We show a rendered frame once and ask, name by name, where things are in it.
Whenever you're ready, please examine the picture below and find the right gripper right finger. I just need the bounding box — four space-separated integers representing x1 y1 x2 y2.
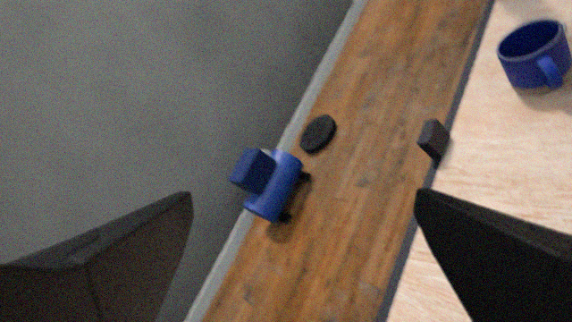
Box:
413 188 572 322

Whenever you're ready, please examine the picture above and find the black rectangular block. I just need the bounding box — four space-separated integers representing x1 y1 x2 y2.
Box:
418 121 452 160

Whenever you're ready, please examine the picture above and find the blue mug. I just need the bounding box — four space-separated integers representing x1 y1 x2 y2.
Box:
497 21 572 97

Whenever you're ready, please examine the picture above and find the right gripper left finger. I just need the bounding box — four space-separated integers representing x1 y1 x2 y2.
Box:
0 191 194 322

